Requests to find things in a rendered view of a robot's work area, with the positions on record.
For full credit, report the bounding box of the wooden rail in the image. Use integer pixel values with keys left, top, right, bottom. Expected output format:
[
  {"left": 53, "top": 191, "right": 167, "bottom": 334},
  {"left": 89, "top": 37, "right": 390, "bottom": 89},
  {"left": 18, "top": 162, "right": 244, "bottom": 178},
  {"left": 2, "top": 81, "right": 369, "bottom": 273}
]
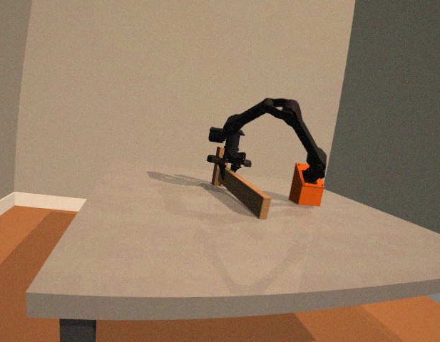
[{"left": 218, "top": 167, "right": 271, "bottom": 219}]

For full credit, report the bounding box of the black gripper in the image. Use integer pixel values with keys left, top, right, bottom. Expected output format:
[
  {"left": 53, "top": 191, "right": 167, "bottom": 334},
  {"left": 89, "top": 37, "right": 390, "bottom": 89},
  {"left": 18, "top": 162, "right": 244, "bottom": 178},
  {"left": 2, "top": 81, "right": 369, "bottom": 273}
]
[{"left": 207, "top": 144, "right": 252, "bottom": 180}]

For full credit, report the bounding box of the wooden post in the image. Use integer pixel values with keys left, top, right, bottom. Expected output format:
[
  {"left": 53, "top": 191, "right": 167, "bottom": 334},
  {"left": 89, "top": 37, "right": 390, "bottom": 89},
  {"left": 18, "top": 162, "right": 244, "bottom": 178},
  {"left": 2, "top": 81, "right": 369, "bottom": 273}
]
[{"left": 211, "top": 147, "right": 225, "bottom": 187}]

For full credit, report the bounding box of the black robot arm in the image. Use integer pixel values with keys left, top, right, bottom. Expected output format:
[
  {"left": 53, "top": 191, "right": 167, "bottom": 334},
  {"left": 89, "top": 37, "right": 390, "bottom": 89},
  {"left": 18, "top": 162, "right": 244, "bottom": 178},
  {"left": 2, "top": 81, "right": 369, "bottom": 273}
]
[{"left": 208, "top": 98, "right": 327, "bottom": 185}]

